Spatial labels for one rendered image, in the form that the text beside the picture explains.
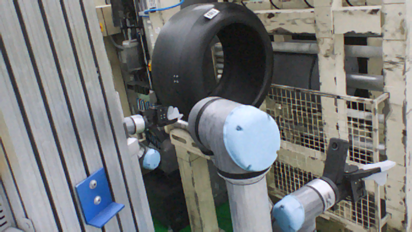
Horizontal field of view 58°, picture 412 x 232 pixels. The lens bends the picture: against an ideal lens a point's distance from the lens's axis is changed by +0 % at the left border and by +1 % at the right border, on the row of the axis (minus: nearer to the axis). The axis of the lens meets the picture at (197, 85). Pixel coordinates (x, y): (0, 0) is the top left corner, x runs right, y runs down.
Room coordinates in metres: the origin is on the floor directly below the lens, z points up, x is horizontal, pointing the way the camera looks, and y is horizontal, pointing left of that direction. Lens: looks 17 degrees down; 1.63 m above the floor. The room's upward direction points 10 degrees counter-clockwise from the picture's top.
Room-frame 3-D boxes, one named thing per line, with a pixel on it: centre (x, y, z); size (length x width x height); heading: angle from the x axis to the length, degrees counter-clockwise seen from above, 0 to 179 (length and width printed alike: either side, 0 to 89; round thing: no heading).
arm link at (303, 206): (0.78, -0.19, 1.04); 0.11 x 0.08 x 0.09; 121
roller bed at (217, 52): (2.20, -0.23, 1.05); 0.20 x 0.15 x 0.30; 37
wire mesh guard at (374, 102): (1.81, -0.46, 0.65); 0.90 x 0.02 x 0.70; 37
